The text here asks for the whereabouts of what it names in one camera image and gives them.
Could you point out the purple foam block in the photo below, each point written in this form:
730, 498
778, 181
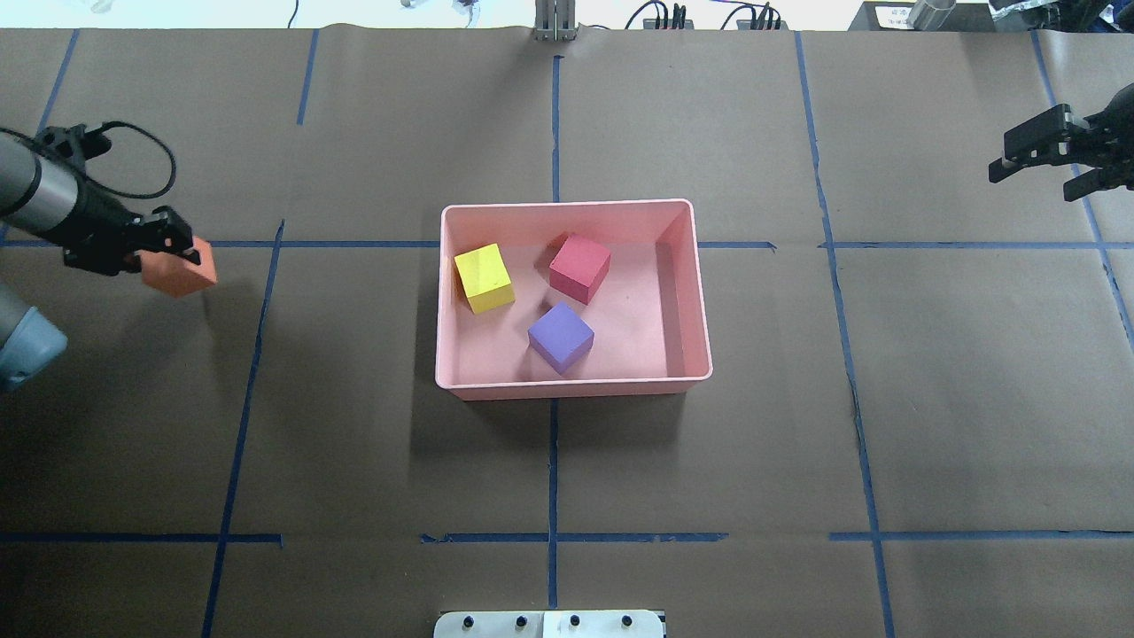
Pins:
561, 337

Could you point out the orange foam block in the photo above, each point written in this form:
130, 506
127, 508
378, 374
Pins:
177, 277

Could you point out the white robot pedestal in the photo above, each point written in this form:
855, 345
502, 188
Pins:
552, 623

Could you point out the yellow foam block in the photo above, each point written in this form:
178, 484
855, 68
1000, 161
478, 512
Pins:
484, 278

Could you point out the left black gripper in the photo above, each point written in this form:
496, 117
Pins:
91, 221

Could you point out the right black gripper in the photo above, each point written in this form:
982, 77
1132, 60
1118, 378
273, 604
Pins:
1118, 146

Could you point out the pink plastic bin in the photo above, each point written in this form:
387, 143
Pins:
607, 300

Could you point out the aluminium frame post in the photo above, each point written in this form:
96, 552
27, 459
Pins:
555, 21

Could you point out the small metal cylinder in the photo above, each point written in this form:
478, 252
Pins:
929, 15

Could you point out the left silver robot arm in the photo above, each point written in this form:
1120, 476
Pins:
48, 193

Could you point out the red foam block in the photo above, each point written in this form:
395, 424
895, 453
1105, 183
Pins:
579, 268

